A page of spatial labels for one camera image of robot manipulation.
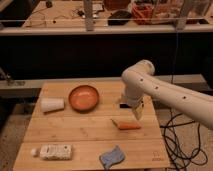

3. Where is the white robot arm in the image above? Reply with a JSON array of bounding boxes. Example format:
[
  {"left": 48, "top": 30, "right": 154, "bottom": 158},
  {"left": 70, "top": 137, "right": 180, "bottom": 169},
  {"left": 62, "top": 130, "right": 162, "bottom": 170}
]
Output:
[{"left": 121, "top": 60, "right": 213, "bottom": 130}]

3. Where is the black rectangular box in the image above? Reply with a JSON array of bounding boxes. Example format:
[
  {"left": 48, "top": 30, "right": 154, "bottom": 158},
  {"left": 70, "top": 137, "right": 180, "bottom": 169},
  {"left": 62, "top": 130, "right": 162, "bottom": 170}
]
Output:
[{"left": 119, "top": 103, "right": 130, "bottom": 109}]

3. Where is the orange carrot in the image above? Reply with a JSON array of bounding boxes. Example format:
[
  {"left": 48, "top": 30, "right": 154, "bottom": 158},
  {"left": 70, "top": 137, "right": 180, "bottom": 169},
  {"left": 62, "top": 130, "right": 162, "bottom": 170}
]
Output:
[{"left": 112, "top": 120, "right": 141, "bottom": 130}]

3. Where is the blue cloth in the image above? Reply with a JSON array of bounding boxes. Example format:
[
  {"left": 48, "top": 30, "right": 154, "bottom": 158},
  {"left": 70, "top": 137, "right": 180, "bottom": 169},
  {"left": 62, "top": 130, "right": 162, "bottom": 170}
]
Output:
[{"left": 99, "top": 146, "right": 125, "bottom": 170}]

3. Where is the orange bowl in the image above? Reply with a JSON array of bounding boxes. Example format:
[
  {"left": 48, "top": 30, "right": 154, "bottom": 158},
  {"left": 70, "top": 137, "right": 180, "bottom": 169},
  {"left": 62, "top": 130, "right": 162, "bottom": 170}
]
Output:
[{"left": 68, "top": 85, "right": 99, "bottom": 112}]

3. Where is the white paper cup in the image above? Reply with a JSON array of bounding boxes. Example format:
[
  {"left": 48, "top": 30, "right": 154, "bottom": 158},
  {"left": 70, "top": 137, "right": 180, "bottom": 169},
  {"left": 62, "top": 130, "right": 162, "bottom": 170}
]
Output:
[{"left": 40, "top": 98, "right": 65, "bottom": 113}]

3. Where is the black bag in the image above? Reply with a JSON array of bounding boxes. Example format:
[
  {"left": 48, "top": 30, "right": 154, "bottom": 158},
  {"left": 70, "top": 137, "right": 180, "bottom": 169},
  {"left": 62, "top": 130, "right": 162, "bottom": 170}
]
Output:
[{"left": 107, "top": 10, "right": 132, "bottom": 26}]

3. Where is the orange crate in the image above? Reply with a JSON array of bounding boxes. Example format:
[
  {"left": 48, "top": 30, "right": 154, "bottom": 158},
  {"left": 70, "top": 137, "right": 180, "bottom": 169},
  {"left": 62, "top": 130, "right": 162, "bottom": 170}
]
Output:
[{"left": 132, "top": 5, "right": 153, "bottom": 25}]

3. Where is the white tube with cap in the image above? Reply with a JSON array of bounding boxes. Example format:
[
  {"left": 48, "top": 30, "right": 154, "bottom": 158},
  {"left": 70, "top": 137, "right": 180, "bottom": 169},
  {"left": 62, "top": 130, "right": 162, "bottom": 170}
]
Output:
[{"left": 30, "top": 144, "right": 72, "bottom": 160}]

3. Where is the black cable bundle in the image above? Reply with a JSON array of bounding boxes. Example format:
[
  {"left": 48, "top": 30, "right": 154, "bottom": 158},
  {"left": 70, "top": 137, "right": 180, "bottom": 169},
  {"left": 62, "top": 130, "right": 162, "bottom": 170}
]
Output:
[{"left": 159, "top": 113, "right": 210, "bottom": 171}]

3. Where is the grey metal post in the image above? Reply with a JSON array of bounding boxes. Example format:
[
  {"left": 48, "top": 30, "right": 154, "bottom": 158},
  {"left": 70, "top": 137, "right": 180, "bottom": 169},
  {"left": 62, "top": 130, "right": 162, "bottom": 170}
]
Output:
[{"left": 83, "top": 0, "right": 94, "bottom": 31}]

